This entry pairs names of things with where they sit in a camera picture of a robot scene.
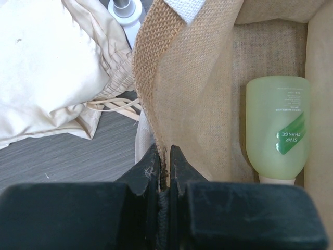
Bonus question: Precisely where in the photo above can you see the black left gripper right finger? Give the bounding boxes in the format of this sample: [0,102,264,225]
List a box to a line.
[170,145,207,195]

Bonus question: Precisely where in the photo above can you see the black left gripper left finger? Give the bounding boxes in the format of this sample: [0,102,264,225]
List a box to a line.
[115,143,160,195]

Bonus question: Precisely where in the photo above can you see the brown canvas tote bag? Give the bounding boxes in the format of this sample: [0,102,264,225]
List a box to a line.
[131,0,333,193]

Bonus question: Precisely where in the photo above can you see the light green lotion bottle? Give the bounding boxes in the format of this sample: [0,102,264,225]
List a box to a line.
[246,76,310,185]

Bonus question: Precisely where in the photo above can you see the beige cargo shorts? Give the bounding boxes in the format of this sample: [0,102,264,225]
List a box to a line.
[1,1,141,148]

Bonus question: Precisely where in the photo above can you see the white metal clothes rack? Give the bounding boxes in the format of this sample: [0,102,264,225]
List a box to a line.
[108,0,146,49]

